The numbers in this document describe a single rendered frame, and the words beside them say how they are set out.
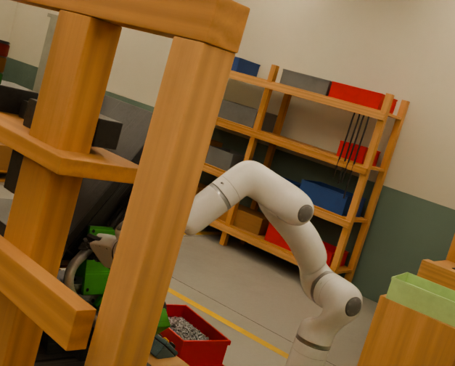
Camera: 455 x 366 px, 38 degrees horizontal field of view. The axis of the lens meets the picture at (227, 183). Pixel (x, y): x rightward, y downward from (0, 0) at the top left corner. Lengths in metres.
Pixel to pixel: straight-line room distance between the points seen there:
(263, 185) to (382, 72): 5.93
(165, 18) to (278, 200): 0.73
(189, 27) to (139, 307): 0.55
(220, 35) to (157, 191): 0.32
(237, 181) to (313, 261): 0.40
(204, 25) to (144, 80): 8.55
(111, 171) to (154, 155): 0.28
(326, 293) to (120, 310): 0.95
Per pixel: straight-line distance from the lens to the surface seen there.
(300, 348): 2.22
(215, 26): 1.25
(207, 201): 1.81
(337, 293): 2.11
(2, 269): 1.63
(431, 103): 7.45
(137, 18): 1.41
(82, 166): 1.50
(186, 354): 2.36
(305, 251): 2.03
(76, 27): 1.59
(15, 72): 12.15
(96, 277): 2.07
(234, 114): 7.98
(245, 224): 7.79
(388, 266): 7.51
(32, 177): 1.65
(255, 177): 1.85
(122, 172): 1.57
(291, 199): 1.87
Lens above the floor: 1.78
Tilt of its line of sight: 8 degrees down
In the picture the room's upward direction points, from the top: 16 degrees clockwise
